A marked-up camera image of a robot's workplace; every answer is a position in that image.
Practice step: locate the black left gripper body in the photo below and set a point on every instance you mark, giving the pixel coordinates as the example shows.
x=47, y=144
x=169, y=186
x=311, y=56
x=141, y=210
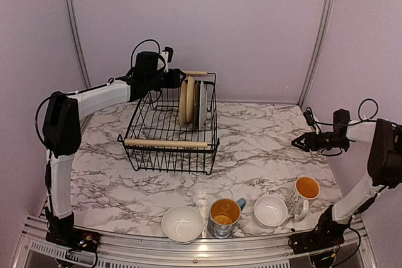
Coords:
x=169, y=83

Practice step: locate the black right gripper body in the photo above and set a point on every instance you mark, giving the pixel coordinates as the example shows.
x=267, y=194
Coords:
x=333, y=142

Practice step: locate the cream bird pattern plate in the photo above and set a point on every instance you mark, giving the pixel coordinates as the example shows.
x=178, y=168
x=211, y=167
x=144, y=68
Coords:
x=183, y=104

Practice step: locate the pale yellow round plate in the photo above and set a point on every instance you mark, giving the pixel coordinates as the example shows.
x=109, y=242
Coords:
x=190, y=99

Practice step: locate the grey reindeer plate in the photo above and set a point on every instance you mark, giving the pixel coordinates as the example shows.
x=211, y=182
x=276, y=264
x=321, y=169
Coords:
x=196, y=108

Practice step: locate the red and teal plate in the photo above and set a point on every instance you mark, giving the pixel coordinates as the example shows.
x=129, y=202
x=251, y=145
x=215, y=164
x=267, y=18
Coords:
x=202, y=105

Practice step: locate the black wire dish rack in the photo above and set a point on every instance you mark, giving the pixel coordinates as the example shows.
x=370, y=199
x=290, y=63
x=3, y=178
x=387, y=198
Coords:
x=155, y=140

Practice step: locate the large white bowl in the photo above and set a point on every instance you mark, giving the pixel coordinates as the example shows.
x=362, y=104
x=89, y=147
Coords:
x=182, y=224

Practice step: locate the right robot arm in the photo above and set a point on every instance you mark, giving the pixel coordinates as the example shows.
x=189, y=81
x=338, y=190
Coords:
x=381, y=170

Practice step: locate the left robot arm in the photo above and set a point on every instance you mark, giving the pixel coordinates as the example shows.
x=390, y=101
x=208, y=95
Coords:
x=61, y=132

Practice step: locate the white patterned mug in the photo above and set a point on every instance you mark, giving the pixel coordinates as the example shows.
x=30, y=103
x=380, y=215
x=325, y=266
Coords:
x=304, y=192

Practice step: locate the small white bowl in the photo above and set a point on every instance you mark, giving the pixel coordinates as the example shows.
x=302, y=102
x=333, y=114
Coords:
x=270, y=211

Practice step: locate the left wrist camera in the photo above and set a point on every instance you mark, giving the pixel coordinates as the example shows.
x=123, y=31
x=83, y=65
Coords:
x=165, y=58

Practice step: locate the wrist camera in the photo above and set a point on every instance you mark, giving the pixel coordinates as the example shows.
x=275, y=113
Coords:
x=310, y=119
x=165, y=58

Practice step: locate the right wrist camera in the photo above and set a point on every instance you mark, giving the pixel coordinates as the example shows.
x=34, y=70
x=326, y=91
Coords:
x=310, y=119

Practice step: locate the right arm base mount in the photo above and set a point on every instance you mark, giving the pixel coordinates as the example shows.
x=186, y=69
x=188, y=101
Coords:
x=309, y=243

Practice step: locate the blue handled mug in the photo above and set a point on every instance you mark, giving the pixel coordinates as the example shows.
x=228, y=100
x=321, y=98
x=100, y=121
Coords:
x=223, y=216

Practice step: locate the aluminium front rail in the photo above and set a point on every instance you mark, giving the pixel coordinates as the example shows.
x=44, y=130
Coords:
x=120, y=250

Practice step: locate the left aluminium frame post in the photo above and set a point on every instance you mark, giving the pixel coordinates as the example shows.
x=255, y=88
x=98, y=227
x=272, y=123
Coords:
x=74, y=29

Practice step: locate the aluminium frame post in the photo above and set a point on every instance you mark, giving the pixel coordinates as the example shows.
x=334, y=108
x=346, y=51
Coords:
x=74, y=29
x=323, y=26

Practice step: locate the right aluminium frame post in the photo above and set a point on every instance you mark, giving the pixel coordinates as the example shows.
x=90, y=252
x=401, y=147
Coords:
x=323, y=26

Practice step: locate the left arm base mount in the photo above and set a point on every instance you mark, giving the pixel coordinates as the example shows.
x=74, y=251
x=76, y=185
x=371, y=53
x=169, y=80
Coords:
x=76, y=239

